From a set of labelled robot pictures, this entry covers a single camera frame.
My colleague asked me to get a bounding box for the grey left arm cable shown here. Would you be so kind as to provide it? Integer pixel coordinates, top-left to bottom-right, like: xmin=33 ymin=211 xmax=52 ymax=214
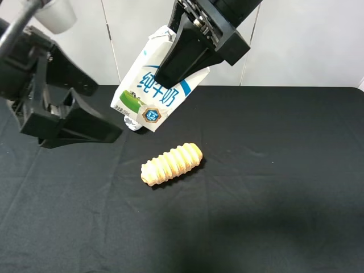
xmin=0 ymin=0 xmax=48 ymax=57

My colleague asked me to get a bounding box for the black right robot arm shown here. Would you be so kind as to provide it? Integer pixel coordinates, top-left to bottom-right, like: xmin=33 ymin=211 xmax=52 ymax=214
xmin=155 ymin=0 xmax=261 ymax=88

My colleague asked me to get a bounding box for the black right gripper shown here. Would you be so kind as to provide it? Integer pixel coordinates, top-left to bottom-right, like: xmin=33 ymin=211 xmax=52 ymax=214
xmin=155 ymin=1 xmax=250 ymax=88

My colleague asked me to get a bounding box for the white blue milk carton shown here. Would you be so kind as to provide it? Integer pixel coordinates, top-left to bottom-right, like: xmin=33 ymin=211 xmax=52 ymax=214
xmin=110 ymin=25 xmax=210 ymax=132

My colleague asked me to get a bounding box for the white bottle blue cap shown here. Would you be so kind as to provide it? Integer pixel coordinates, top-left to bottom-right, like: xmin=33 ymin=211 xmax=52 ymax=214
xmin=123 ymin=115 xmax=148 ymax=133

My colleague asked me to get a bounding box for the ridged golden bread roll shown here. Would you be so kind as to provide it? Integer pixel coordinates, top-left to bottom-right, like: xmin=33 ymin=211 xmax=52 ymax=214
xmin=140 ymin=143 xmax=203 ymax=187

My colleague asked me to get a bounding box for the black tablecloth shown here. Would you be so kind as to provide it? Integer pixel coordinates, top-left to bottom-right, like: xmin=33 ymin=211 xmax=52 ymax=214
xmin=1 ymin=86 xmax=363 ymax=272

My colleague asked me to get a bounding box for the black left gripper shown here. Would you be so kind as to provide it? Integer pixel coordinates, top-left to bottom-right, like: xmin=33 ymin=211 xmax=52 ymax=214
xmin=1 ymin=27 xmax=122 ymax=149

